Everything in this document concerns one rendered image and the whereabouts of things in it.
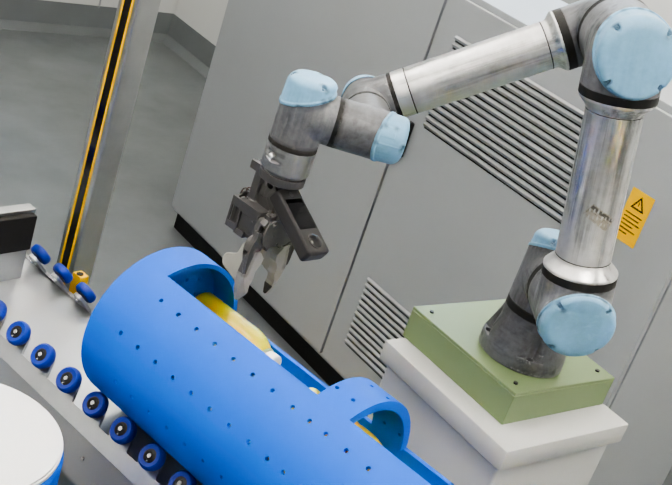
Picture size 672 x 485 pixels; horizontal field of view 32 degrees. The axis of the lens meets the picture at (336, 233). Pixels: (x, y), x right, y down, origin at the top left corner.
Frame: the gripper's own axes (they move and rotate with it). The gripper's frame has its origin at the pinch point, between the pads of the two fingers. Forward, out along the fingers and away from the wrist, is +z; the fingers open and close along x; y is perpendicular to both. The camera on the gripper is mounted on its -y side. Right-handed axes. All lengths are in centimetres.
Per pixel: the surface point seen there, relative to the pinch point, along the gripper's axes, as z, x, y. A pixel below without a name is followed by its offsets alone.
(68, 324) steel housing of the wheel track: 34, -4, 43
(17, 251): 27, -2, 60
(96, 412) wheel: 30.2, 11.5, 14.8
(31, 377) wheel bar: 34.3, 11.9, 31.5
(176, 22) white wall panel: 116, -356, 391
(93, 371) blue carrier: 22.1, 13.7, 15.8
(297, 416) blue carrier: 6.2, 9.6, -21.2
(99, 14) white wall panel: 118, -310, 405
